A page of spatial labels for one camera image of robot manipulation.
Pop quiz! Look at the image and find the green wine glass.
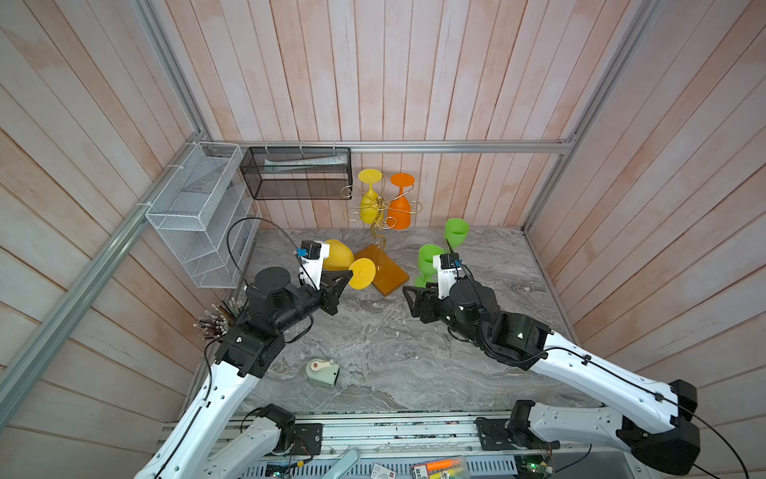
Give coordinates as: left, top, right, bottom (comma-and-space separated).
415, 245, 444, 287
444, 218, 470, 249

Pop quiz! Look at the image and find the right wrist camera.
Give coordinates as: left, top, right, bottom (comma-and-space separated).
433, 253, 462, 299

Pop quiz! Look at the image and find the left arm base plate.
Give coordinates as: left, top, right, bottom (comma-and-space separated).
265, 422, 323, 457

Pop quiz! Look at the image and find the red pencil cup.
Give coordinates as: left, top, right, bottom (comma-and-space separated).
193, 299, 245, 340

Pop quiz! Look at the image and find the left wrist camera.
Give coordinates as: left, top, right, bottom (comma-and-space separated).
296, 241, 330, 291

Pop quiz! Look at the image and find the black mesh basket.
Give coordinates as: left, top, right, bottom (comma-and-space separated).
239, 146, 353, 201

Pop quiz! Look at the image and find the white wire mesh shelf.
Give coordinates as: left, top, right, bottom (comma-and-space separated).
147, 142, 257, 289

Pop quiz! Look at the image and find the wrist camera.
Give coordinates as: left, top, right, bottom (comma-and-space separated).
296, 241, 330, 291
433, 253, 462, 299

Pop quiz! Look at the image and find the aluminium front rail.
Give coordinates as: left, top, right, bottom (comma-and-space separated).
154, 410, 648, 462

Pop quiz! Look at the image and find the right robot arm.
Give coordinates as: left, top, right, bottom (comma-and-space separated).
403, 277, 701, 475

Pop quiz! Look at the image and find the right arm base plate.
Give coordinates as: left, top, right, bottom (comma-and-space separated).
475, 417, 561, 451

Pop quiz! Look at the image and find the gold rack with wooden base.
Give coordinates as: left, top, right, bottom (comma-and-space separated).
341, 185, 422, 297

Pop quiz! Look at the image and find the orange wine glass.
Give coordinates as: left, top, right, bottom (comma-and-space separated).
386, 173, 415, 230

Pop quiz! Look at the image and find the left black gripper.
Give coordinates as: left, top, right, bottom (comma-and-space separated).
273, 268, 353, 333

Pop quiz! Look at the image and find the box of coloured items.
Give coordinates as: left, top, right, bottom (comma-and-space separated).
411, 457, 471, 479

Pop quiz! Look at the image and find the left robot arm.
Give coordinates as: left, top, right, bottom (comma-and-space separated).
137, 267, 354, 478

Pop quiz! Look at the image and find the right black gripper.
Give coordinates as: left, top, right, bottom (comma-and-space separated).
404, 283, 486, 353

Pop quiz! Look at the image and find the yellow wine glass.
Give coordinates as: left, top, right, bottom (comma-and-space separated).
358, 169, 383, 225
323, 239, 377, 291

